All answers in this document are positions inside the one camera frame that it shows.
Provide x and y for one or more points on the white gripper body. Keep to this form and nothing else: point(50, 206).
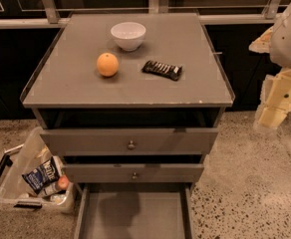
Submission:
point(289, 39)

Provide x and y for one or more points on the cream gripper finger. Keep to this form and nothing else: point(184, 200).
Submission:
point(275, 99)

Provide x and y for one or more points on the black rxbar chocolate bar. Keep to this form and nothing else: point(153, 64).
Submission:
point(162, 69)

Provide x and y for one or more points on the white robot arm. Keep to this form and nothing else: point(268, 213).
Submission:
point(280, 42)

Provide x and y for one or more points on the grey top drawer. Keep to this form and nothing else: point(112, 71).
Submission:
point(129, 141)

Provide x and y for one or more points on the grey drawer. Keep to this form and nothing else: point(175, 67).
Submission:
point(129, 141)
point(125, 173)
point(135, 211)

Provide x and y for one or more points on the grey drawer cabinet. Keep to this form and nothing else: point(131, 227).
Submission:
point(68, 92)

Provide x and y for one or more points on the grey bottom drawer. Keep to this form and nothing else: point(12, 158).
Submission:
point(135, 211)

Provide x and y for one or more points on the grey middle drawer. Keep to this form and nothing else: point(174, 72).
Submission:
point(125, 173)

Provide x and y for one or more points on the white ceramic bowl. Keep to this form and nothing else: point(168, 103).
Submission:
point(128, 35)

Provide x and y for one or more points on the orange fruit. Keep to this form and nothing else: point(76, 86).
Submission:
point(107, 64)

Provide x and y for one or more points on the red apple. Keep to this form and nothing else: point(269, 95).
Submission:
point(63, 182)

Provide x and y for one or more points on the blue kettle chips bag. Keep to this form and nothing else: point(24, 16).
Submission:
point(43, 175)

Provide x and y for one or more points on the clear plastic bin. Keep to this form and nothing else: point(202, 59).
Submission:
point(14, 190)

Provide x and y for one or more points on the metal railing frame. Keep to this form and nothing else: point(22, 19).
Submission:
point(54, 13)

